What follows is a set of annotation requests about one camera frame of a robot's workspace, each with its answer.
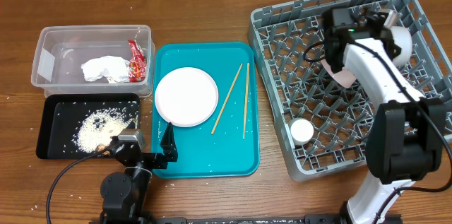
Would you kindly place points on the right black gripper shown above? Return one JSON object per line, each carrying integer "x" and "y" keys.
{"x": 378, "y": 15}

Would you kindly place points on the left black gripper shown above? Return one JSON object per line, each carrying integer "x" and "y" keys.
{"x": 160, "y": 162}

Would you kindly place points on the grey metal bowl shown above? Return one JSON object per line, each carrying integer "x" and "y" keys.
{"x": 402, "y": 38}

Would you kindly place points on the large white plate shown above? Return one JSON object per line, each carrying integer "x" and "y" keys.
{"x": 186, "y": 97}

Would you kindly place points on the small pink bowl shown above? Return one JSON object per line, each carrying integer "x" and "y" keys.
{"x": 344, "y": 77}

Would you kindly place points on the red snack wrapper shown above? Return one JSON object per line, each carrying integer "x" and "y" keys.
{"x": 137, "y": 63}

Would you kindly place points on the white napkin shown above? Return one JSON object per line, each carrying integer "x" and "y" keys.
{"x": 114, "y": 69}

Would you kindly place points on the wooden chopstick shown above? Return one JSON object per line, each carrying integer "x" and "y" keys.
{"x": 226, "y": 99}
{"x": 246, "y": 100}

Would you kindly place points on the white paper cup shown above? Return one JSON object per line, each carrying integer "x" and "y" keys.
{"x": 301, "y": 131}

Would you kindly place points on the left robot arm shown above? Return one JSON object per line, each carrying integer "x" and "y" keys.
{"x": 124, "y": 192}

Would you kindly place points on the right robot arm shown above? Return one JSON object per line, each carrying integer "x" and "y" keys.
{"x": 406, "y": 139}

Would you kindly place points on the grey dishwasher rack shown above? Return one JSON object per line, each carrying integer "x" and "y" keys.
{"x": 342, "y": 117}

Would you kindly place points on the teal serving tray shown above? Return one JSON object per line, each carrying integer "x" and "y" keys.
{"x": 225, "y": 153}

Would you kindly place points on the brown food scrap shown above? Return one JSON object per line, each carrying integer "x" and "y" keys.
{"x": 101, "y": 147}

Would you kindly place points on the spilled white rice pile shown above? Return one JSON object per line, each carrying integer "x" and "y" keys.
{"x": 98, "y": 127}

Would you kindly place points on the black plastic tray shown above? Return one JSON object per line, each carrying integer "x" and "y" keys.
{"x": 62, "y": 114}

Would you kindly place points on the clear plastic bin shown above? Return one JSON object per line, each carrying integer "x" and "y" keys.
{"x": 62, "y": 50}

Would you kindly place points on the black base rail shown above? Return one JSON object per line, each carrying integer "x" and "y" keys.
{"x": 307, "y": 219}

